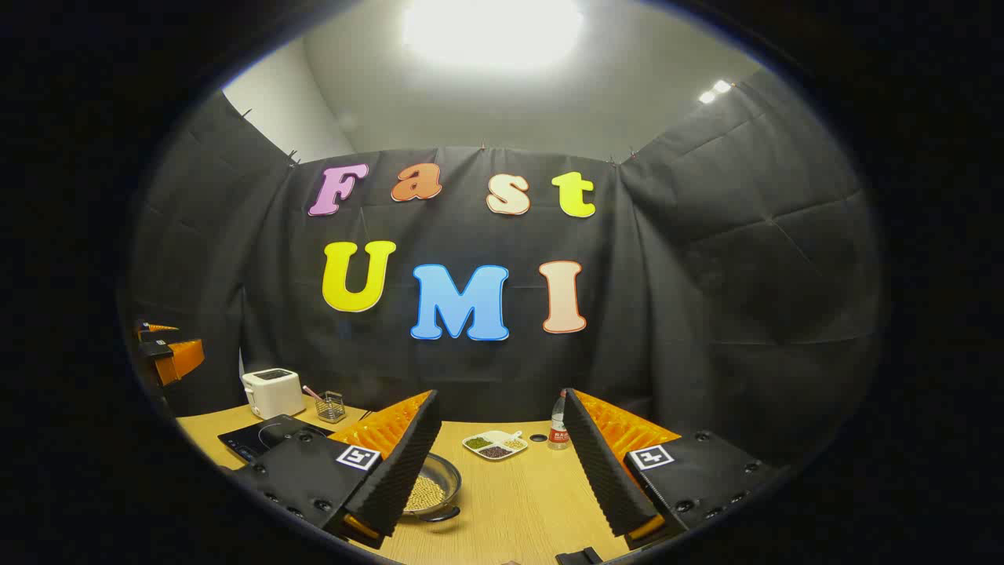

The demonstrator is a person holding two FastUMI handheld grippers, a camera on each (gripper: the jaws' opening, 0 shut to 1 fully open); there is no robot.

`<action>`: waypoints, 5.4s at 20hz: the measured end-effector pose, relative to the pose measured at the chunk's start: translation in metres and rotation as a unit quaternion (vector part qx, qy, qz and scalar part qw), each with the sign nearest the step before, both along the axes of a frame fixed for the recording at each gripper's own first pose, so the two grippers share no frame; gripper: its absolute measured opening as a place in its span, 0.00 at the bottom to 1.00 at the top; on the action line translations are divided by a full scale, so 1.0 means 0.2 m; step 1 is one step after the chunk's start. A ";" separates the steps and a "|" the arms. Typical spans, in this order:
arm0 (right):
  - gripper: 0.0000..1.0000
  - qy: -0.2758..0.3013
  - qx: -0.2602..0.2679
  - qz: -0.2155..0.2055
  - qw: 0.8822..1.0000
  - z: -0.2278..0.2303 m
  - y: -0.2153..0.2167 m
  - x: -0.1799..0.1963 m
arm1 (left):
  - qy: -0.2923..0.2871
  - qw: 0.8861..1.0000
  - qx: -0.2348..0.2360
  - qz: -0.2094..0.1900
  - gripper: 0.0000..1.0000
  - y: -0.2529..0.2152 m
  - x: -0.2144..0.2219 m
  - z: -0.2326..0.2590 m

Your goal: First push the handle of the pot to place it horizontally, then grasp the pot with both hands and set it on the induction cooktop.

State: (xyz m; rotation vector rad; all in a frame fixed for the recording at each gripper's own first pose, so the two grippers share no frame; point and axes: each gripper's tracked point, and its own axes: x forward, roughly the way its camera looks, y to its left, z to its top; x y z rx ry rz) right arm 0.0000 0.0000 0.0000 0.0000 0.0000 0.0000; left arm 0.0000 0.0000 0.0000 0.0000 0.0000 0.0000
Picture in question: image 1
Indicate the pink striped straw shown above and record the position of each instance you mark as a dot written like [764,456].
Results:
[312,392]

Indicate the pile of soybeans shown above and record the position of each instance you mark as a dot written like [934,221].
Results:
[426,493]

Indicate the black induction cooktop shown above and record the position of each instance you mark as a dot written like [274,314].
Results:
[259,439]

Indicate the bright ceiling lamp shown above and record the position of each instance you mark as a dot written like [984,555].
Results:
[492,31]

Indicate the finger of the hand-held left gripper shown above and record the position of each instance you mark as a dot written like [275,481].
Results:
[184,361]
[159,327]

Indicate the white divided dish of beans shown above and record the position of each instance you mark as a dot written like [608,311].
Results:
[494,446]

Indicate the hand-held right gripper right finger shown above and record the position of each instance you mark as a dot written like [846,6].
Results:
[604,471]

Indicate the white toaster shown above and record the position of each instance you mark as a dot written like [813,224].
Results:
[272,394]

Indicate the clear water bottle red label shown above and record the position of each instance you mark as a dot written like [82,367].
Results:
[558,428]

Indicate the small ceiling spotlights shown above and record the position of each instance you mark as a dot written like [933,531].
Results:
[714,90]

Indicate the black backdrop cloth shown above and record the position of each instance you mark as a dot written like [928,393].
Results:
[706,275]

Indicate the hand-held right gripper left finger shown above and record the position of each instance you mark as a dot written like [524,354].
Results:
[408,463]

